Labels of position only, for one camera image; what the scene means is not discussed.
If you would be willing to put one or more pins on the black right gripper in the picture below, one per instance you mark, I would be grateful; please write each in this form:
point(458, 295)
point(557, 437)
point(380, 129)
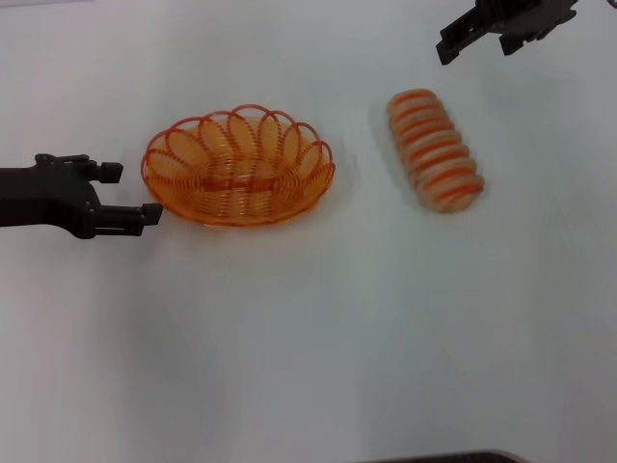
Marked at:
point(525, 12)

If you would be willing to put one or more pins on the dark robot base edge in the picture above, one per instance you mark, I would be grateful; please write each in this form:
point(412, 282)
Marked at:
point(448, 457)

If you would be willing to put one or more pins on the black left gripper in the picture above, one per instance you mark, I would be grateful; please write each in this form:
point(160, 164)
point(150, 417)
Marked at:
point(43, 198)

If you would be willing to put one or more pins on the orange striped bread loaf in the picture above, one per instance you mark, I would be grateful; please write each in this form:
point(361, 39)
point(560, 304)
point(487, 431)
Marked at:
point(434, 154)

